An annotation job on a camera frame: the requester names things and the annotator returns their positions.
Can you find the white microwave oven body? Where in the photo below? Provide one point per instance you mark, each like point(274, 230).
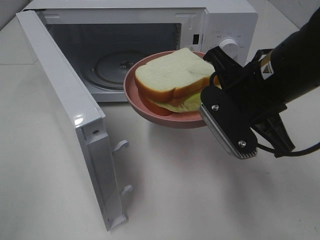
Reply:
point(83, 29)

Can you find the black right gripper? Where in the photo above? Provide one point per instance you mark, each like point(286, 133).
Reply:
point(230, 125)

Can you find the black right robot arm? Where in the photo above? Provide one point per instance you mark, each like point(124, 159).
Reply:
point(290, 70)

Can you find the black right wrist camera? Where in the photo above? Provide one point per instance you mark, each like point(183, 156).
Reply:
point(272, 129)

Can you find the pink plate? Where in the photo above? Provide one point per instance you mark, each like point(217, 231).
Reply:
point(185, 120)

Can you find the upper white power knob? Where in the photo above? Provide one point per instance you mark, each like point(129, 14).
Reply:
point(230, 46)

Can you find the sandwich with white bread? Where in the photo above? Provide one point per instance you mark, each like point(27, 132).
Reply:
point(173, 83)

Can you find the white microwave door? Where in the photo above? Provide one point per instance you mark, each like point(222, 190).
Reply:
point(81, 120)

